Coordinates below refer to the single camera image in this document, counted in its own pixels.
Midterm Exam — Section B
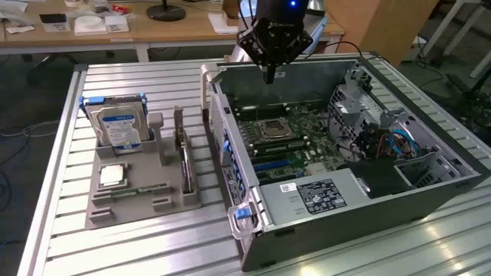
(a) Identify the green motherboard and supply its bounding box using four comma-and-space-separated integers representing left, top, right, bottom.
225, 94, 353, 185

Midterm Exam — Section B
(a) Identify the white paper slip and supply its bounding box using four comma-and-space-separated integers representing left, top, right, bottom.
3, 25, 34, 35

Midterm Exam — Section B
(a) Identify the silver metal drive cage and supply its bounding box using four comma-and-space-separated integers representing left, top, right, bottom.
328, 64, 417, 162

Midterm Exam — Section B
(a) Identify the black power cable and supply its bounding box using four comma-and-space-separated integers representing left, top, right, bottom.
324, 41, 366, 60

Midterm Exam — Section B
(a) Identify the black round lamp base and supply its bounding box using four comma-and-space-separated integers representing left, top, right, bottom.
145, 0, 188, 22

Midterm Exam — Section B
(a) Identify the CPU socket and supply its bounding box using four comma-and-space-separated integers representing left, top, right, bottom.
258, 117, 294, 141

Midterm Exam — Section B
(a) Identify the RAM stick with white labels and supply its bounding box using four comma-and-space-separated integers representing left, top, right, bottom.
253, 140, 309, 155

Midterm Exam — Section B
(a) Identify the wooden cabinet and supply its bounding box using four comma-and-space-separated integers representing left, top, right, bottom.
342, 0, 441, 67

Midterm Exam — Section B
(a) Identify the grey parts rack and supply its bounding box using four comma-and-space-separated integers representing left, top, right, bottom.
84, 112, 202, 230

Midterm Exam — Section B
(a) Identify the thin black wire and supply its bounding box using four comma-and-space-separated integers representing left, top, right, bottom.
334, 137, 365, 162

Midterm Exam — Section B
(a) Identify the black plastic shroud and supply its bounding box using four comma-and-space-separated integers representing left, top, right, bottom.
346, 160, 416, 200

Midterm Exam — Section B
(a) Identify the black office chair base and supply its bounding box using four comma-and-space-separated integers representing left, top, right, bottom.
21, 51, 80, 86

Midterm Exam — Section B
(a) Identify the blue data wire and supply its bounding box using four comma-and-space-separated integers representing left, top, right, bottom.
385, 129, 418, 159

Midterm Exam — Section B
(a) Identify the brown cardboard box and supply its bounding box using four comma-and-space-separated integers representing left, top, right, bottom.
221, 0, 242, 27

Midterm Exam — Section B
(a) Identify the black floor stand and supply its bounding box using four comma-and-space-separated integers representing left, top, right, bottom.
444, 51, 491, 130

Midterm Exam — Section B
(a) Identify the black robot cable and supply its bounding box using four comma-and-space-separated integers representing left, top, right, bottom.
236, 0, 256, 31

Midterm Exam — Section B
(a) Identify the white box with round dish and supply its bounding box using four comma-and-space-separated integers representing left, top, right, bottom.
73, 16, 108, 37

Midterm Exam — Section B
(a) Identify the green RAM stick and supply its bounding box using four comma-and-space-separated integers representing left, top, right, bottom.
110, 186, 156, 198

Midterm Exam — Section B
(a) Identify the grey power supply unit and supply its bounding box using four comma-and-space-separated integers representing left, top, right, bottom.
258, 168, 370, 227

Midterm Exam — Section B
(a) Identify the plain white box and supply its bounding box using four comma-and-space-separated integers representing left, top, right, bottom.
104, 15, 130, 34

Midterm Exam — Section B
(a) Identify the white table frame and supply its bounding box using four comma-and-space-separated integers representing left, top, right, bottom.
420, 0, 491, 78

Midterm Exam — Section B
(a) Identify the clear plastic bag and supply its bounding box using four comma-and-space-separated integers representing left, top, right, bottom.
0, 0, 29, 26

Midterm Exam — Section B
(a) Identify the grey metal disk bay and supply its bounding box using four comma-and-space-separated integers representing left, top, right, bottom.
393, 149, 461, 189

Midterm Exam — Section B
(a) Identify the graphics card with metal bracket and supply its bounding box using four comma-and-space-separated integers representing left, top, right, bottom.
172, 105, 197, 195

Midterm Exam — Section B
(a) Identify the black power supply label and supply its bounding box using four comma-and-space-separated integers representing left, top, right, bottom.
297, 178, 348, 215

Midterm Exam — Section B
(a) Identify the blue floor cable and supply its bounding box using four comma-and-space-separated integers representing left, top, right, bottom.
0, 137, 32, 248

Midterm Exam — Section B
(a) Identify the white paper stack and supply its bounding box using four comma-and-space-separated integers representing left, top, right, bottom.
206, 13, 238, 35

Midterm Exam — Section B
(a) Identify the white box with black top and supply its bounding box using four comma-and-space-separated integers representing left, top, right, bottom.
38, 13, 72, 33

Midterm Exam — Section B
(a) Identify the dark grey open PC case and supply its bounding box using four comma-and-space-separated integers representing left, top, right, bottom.
198, 56, 491, 273

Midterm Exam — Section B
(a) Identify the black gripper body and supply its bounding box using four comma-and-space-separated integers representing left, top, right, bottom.
254, 0, 309, 67

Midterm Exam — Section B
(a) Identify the silver CPU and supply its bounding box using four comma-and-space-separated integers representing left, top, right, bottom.
98, 166, 126, 185

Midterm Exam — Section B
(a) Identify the wooden desk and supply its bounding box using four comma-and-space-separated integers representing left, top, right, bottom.
0, 0, 345, 63

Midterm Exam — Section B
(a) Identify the white floor cable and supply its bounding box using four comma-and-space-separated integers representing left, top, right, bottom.
0, 120, 62, 139

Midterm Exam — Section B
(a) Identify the blue expansion slot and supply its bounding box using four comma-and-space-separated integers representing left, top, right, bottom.
252, 159, 290, 170

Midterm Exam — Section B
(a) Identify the hard disk with blue bracket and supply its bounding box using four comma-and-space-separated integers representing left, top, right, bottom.
78, 92, 149, 156

